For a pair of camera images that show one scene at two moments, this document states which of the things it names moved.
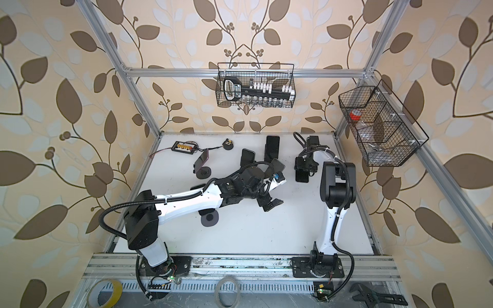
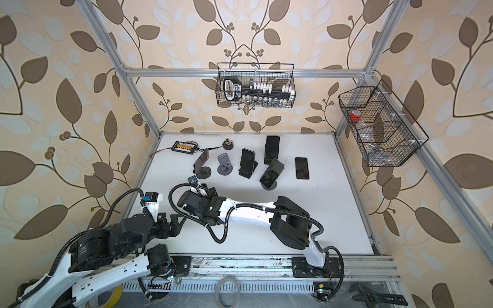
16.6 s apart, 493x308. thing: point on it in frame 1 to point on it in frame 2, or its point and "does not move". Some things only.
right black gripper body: (307, 162) to (212, 197)
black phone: (302, 176) does not move
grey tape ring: (216, 291) does not move
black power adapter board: (183, 147) does not move
